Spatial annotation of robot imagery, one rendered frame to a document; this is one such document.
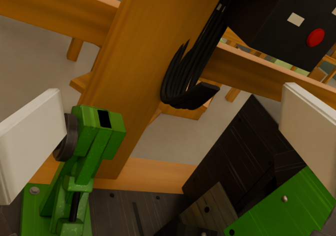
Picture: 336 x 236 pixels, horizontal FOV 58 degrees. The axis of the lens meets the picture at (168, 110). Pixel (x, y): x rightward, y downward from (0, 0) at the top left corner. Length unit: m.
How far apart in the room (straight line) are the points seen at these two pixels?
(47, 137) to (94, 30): 0.49
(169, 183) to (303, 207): 0.46
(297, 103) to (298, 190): 0.38
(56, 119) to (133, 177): 0.67
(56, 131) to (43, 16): 0.46
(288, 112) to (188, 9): 0.42
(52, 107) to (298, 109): 0.13
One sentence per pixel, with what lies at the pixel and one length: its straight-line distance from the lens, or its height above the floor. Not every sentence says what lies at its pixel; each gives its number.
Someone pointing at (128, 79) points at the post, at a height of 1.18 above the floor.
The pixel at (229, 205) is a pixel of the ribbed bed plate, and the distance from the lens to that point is 0.62.
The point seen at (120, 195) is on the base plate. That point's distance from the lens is 0.76.
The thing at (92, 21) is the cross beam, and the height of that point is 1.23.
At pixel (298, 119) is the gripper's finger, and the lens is 0.17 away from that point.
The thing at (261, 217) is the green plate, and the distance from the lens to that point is 0.56.
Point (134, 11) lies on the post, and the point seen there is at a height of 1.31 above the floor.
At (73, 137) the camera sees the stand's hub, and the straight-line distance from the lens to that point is 0.46.
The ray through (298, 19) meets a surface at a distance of 0.55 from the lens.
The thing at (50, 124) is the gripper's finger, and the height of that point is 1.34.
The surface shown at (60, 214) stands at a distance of 0.58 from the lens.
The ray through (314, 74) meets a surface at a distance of 7.21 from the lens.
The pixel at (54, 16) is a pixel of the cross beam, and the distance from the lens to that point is 0.63.
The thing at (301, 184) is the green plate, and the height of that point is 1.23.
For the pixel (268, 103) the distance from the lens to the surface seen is 0.72.
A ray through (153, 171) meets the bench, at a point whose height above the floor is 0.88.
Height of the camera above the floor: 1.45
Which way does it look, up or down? 28 degrees down
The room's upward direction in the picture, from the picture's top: 31 degrees clockwise
